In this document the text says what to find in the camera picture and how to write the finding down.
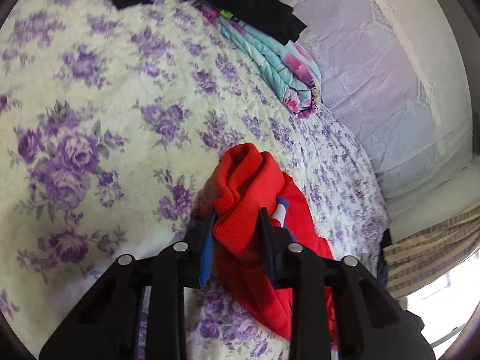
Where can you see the white lace headboard cover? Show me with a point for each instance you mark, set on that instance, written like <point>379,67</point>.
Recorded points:
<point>392,72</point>

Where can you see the purple floral bedspread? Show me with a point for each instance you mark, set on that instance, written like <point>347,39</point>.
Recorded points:
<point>112,123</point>

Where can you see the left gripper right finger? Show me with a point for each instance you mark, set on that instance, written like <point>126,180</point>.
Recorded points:
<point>369,323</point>

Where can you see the beige striped curtain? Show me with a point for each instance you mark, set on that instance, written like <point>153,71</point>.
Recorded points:
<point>420,259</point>

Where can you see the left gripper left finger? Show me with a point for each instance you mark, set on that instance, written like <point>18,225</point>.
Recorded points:
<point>137,305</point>

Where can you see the turquoise pink floral quilt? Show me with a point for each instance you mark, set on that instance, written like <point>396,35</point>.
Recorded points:
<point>288,70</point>

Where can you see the red track pants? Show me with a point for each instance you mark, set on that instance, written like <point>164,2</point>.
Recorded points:
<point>247,181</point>

